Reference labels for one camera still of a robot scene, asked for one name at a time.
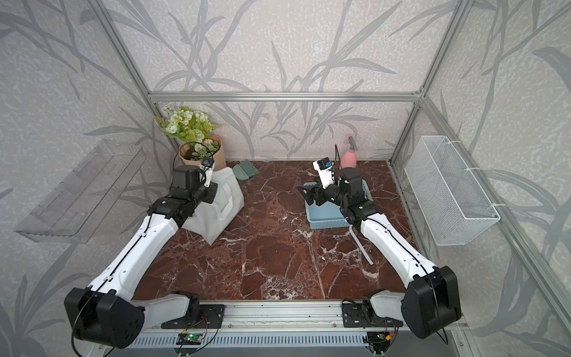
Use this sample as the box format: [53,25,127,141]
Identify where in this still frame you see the white insulated delivery bag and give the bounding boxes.
[181,167,245,245]

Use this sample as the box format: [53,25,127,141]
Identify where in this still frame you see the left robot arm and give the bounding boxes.
[64,159,218,349]

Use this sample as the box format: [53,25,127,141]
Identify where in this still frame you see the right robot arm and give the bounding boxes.
[298,158,462,341]

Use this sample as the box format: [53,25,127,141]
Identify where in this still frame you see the pink spray bottle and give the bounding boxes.
[340,135,358,169]

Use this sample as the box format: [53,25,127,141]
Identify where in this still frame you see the blue plastic basket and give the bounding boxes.
[305,179,378,230]

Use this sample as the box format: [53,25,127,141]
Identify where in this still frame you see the peach flower pot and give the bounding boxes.
[178,134,227,171]

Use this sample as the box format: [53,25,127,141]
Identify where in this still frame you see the white loose strip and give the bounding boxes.
[349,225,373,265]

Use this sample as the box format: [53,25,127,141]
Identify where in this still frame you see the green white artificial plant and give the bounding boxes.
[154,107,221,162]

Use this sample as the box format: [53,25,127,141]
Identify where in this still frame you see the green hand brush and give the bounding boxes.
[232,160,259,181]

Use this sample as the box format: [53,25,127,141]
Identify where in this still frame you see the left green circuit board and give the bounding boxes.
[176,331,205,346]

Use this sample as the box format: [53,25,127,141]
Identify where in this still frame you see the right circuit board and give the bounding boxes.
[364,330,398,355]

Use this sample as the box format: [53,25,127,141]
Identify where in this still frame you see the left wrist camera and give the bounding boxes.
[201,156,216,187]

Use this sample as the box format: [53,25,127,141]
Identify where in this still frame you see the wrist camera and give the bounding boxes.
[313,157,335,189]
[201,156,216,187]

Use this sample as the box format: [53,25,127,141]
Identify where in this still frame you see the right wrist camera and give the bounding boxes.
[313,157,335,189]

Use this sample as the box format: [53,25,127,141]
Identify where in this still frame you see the aluminium frame crossbar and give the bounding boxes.
[147,92,421,103]

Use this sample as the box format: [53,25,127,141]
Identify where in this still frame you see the white wire mesh basket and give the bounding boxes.
[404,135,501,246]

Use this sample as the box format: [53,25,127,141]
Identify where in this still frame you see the clear plastic wall shelf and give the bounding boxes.
[15,140,147,244]

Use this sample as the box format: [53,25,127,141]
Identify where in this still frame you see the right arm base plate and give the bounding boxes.
[341,299,404,328]

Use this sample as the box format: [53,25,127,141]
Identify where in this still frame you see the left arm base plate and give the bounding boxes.
[161,304,225,330]

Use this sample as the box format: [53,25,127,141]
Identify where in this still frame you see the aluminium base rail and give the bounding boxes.
[128,300,469,333]

